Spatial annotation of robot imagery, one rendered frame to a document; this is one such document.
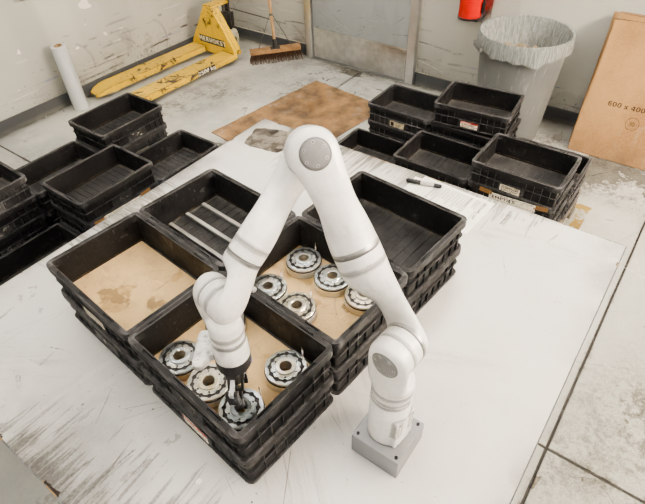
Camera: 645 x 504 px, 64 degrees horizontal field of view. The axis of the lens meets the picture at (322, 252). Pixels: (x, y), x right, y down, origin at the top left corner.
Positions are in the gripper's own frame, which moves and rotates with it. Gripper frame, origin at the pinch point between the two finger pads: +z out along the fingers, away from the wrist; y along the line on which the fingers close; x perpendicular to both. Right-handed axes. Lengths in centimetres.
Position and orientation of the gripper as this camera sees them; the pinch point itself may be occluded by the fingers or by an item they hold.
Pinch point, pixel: (241, 389)
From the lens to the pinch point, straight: 122.0
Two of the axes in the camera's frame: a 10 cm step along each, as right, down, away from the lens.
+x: -10.0, 0.0, 0.4
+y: 0.3, -6.9, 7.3
